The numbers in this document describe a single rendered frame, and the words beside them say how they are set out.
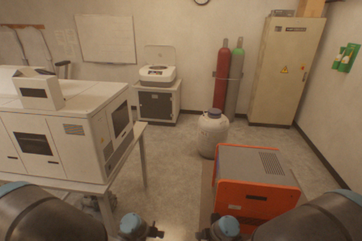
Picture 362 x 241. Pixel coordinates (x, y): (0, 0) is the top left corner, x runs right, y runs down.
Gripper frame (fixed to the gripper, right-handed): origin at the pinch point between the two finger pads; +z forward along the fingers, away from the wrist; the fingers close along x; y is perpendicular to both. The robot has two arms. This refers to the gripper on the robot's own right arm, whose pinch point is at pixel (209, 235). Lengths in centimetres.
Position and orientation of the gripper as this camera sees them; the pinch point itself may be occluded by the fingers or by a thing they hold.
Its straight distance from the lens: 131.7
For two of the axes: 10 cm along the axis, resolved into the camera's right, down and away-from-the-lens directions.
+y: 0.8, 7.9, -6.1
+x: 9.8, 0.5, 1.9
